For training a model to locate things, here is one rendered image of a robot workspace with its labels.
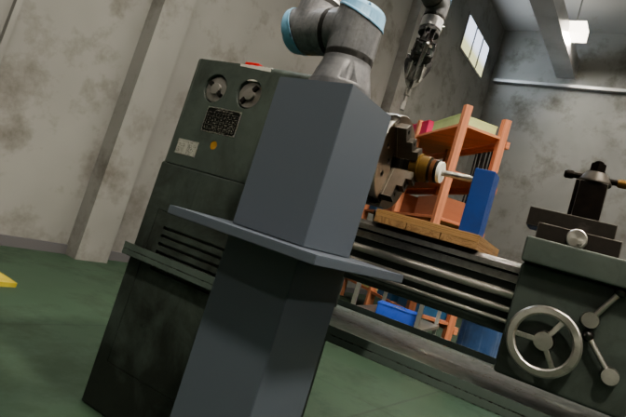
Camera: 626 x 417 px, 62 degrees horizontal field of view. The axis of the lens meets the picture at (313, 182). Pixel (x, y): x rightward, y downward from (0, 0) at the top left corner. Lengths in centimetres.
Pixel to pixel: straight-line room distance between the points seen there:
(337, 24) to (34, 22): 333
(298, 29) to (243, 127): 52
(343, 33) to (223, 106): 71
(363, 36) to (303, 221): 44
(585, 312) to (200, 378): 85
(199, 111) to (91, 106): 276
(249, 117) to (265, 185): 62
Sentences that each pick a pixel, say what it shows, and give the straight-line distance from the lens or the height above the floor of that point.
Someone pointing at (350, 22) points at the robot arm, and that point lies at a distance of 122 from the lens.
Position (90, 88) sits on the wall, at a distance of 455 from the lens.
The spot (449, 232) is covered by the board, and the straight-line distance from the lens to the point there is 145.
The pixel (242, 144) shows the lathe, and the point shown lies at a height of 98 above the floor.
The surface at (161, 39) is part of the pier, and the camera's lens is 470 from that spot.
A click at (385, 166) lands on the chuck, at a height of 105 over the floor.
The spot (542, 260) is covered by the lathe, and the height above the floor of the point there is 88.
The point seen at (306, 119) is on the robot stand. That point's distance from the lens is 112.
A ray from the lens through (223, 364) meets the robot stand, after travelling 115.
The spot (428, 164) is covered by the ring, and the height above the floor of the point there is 109.
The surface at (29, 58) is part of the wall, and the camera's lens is 432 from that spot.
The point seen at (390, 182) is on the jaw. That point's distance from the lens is 166.
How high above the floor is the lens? 79
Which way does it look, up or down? 5 degrees up
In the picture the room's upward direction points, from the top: 17 degrees clockwise
